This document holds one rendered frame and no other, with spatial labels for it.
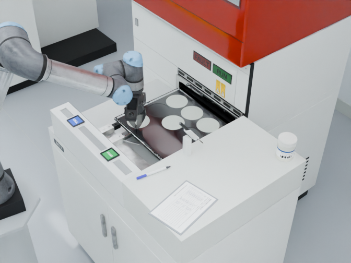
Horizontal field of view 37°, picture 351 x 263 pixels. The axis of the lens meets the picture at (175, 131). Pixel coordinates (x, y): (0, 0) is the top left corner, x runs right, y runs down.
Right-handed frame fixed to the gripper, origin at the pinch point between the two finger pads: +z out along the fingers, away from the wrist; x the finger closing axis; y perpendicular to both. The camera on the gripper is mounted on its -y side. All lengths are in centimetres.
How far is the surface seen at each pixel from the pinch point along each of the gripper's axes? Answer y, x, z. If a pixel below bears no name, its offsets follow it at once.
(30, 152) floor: 73, 86, 91
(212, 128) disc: 4.7, -32.5, 1.3
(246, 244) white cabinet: -38, -49, 24
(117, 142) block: -8.5, 6.4, 1.4
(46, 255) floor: -5, 52, 91
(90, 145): -18.5, 15.1, -4.7
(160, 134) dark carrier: -1.7, -10.6, 1.4
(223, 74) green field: 16.0, -35.8, -18.9
